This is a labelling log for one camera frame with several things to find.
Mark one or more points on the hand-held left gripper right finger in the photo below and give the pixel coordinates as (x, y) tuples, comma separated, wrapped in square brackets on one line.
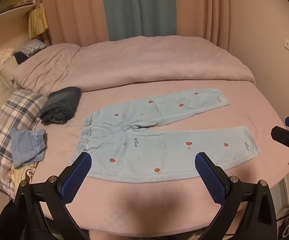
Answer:
[(209, 177)]

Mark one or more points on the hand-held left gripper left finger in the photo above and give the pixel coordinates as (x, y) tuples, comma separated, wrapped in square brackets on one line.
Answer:
[(75, 177)]

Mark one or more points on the light blue strawberry pants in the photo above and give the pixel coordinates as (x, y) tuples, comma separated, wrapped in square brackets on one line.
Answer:
[(159, 145)]

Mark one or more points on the cartoon printed cloth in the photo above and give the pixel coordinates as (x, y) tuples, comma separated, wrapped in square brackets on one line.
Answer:
[(22, 175)]

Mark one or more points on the folded blue shorts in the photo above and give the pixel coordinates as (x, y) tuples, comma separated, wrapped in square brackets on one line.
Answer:
[(24, 147)]

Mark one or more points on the pink bed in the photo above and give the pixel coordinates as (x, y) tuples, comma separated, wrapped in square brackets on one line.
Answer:
[(144, 205)]

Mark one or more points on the folded dark jeans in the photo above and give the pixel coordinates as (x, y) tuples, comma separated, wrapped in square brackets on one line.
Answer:
[(62, 102)]

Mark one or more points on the plaid pillow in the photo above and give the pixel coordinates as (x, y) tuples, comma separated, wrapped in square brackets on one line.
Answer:
[(12, 112)]

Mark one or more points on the pink duvet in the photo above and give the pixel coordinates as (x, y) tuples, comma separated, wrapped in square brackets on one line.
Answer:
[(147, 62)]

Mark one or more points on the dark navy cushion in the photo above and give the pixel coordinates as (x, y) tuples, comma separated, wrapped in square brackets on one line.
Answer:
[(20, 58)]

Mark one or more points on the checkered dark pillow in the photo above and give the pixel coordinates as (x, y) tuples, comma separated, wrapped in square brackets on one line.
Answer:
[(33, 46)]

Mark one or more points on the white plush toy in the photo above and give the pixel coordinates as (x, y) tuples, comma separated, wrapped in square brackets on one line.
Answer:
[(5, 53)]

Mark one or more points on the pink curtain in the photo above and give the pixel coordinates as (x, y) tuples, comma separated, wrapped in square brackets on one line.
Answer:
[(202, 10), (74, 10)]

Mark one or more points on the yellow fringed cloth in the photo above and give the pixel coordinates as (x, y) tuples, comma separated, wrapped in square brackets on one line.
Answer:
[(38, 21)]

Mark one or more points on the grey-blue curtain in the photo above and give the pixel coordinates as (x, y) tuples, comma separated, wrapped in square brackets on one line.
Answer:
[(124, 10)]

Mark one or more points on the white shelf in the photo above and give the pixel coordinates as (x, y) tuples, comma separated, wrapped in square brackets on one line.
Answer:
[(14, 11)]

